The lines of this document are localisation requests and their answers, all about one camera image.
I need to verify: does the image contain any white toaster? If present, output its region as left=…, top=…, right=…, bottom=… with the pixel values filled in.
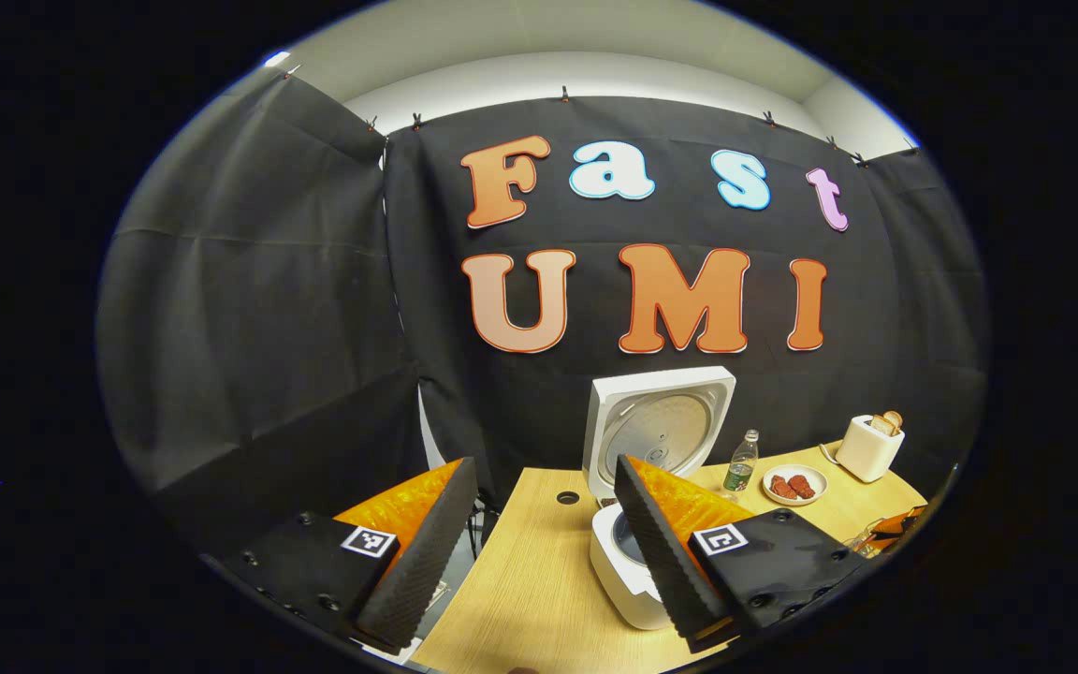
left=836, top=412, right=906, bottom=484

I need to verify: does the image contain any white rice cooker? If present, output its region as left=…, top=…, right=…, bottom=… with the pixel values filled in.
left=582, top=366, right=736, bottom=631

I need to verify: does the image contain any white round plate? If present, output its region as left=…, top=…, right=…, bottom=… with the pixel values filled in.
left=762, top=465, right=828, bottom=507

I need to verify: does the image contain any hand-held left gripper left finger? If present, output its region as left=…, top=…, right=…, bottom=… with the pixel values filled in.
left=221, top=457, right=481, bottom=656

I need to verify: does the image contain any clear plastic water bottle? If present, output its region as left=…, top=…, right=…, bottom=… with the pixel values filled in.
left=722, top=430, right=761, bottom=497

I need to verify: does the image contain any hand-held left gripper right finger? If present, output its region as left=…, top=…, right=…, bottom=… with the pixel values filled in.
left=614, top=455, right=867, bottom=654

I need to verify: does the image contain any black backdrop cloth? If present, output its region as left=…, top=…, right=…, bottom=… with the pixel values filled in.
left=95, top=73, right=987, bottom=563

